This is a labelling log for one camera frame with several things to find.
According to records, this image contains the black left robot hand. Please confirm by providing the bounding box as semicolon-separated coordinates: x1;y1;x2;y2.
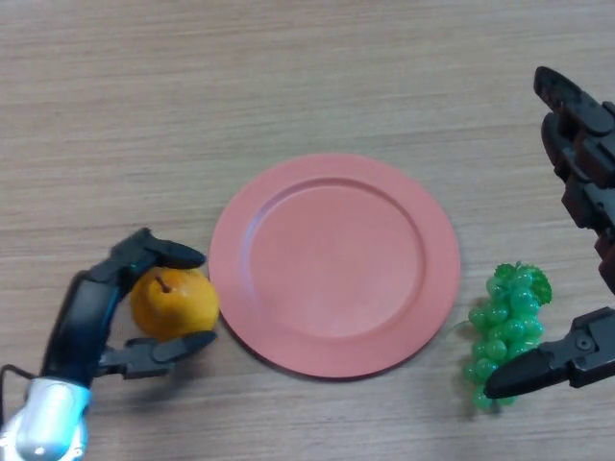
40;228;218;388

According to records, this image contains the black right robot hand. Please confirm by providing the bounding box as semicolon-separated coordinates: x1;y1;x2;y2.
482;65;615;400

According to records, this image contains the yellow pear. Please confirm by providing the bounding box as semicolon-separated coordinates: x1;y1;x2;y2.
130;267;221;343

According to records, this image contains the pink round plate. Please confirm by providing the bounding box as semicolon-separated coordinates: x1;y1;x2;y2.
209;153;462;383

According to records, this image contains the green grape bunch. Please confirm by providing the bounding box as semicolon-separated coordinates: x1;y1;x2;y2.
461;261;554;414

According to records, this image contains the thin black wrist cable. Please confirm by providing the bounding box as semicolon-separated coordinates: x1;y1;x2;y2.
0;364;36;419

